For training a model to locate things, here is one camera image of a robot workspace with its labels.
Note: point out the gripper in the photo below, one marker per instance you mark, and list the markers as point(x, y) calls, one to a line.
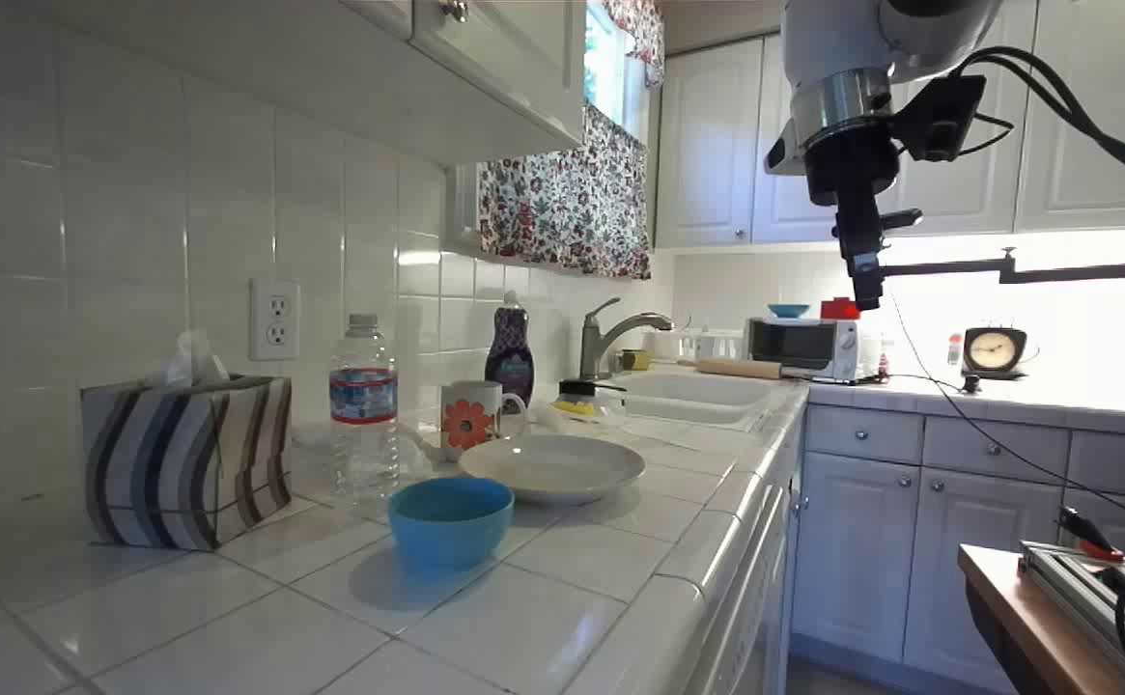
point(852, 174)

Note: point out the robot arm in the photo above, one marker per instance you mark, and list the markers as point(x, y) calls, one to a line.
point(832, 39)

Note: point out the red container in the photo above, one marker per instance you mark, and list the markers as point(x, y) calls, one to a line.
point(839, 309)

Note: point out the small blue bowl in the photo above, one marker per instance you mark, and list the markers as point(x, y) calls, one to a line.
point(789, 310)

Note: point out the white toaster oven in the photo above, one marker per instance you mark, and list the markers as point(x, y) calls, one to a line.
point(799, 349)

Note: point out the small dark bottle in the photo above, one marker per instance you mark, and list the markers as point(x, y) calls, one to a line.
point(882, 362)

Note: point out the small red-capped bottle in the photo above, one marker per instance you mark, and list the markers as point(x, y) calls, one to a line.
point(954, 349)

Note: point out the row of white cups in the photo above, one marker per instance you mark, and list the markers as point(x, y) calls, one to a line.
point(707, 345)

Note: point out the wooden rolling pin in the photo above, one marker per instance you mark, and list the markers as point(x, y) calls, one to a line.
point(741, 369)

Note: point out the round table clock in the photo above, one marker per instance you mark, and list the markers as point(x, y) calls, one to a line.
point(994, 351)

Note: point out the floral valance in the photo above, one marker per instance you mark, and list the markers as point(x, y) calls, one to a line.
point(641, 29)

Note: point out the window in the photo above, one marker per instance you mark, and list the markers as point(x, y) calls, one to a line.
point(610, 72)

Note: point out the white sink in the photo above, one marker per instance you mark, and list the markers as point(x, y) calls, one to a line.
point(697, 396)

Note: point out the yellow-green jar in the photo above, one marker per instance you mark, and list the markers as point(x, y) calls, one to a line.
point(635, 360)

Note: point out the floral curtain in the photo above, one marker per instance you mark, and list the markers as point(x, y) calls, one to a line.
point(562, 208)

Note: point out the silver tap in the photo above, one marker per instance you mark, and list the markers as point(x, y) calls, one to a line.
point(593, 347)

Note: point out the glass dish with yellow sponge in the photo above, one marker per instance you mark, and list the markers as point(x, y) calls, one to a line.
point(586, 401)

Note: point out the purple dish soap bottle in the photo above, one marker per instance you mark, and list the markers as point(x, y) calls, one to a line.
point(510, 357)

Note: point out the white plate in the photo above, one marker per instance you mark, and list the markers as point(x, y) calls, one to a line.
point(552, 468)

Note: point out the cabinet door knob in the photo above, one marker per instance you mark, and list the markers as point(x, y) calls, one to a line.
point(455, 9)

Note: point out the red and black clamp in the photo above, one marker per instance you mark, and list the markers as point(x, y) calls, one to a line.
point(1088, 536)

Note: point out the white mug with orange flower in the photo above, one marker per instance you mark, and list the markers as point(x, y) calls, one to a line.
point(470, 420)

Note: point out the white dishwasher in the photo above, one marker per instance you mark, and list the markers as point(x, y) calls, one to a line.
point(745, 618)

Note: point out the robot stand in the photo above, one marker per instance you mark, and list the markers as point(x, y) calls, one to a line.
point(1026, 627)

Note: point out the clear plastic water bottle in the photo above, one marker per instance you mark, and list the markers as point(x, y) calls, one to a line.
point(363, 415)

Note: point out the striped tissue box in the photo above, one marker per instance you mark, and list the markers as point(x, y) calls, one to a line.
point(176, 463)

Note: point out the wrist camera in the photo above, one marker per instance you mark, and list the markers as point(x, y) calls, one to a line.
point(939, 116)

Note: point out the row of white wall cabinets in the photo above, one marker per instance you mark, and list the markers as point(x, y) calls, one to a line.
point(717, 145)

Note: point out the aluminium rail frame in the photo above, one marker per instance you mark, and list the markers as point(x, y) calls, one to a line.
point(1083, 589)

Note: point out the white wall cabinet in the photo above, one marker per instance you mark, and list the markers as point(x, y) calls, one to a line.
point(379, 68)

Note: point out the wall socket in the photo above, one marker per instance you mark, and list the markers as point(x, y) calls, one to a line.
point(274, 319)

